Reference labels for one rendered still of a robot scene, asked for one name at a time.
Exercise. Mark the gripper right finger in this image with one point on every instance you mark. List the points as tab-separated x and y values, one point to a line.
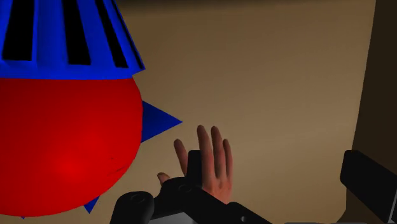
366	180

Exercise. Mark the red and blue spiked toy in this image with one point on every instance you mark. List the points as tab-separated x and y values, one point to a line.
68	139

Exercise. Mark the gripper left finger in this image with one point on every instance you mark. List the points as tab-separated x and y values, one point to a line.
186	198

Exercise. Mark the flesh-coloured hand figure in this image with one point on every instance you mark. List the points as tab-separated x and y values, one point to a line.
217	167

